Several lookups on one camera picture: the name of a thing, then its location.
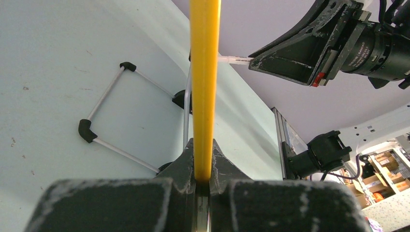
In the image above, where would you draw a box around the aluminium frame front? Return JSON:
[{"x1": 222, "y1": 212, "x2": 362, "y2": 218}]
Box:
[{"x1": 271, "y1": 107, "x2": 308, "y2": 180}]

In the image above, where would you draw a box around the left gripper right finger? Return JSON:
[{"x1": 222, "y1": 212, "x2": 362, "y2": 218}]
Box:
[{"x1": 209, "y1": 142, "x2": 371, "y2": 232}]

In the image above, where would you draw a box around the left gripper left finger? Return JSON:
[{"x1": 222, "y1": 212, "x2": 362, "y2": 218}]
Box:
[{"x1": 25, "y1": 141, "x2": 195, "y2": 232}]

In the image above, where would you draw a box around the yellow-framed whiteboard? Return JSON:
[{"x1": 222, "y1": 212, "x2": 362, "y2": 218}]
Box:
[{"x1": 190, "y1": 0, "x2": 221, "y2": 183}]

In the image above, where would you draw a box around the whiteboard rear support rod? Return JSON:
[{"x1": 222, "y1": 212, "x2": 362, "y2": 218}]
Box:
[{"x1": 78, "y1": 62, "x2": 186, "y2": 174}]

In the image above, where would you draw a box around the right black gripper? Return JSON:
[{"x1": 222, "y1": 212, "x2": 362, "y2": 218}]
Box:
[{"x1": 248, "y1": 0, "x2": 410, "y2": 89}]

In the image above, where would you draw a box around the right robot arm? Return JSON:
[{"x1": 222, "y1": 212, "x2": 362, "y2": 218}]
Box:
[{"x1": 249, "y1": 0, "x2": 410, "y2": 179}]

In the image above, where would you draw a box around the red marker pen body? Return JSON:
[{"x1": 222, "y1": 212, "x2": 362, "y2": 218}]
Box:
[{"x1": 218, "y1": 56, "x2": 252, "y2": 65}]

